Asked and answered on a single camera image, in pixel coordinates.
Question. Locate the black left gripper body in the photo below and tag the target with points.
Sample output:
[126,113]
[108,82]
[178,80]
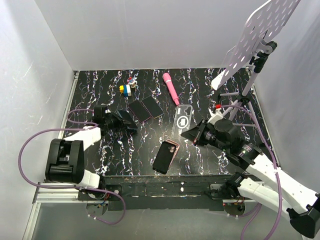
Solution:
[114,122]

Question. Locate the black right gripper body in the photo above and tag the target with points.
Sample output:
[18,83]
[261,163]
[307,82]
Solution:
[208,136]

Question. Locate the black smartphone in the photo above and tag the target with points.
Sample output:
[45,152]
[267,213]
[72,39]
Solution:
[139,111]

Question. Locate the clear phone case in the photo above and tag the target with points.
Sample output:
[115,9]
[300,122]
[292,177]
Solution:
[182,119]

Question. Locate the pink phone case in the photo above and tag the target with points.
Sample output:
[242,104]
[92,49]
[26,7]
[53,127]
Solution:
[173,149]

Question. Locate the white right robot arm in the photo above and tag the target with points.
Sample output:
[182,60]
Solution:
[279,191]

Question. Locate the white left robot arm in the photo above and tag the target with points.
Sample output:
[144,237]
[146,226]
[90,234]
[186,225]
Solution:
[66,157]

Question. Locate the colourful toy block stack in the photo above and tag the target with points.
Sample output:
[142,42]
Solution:
[125,90]

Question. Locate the small toy figure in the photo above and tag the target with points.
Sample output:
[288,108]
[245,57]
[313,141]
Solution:
[132,82]

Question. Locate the pink cylindrical wand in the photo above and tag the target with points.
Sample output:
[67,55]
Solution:
[168,81]

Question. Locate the purple music stand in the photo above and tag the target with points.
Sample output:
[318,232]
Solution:
[253,48]

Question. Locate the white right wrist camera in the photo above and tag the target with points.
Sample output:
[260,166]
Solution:
[216,115]

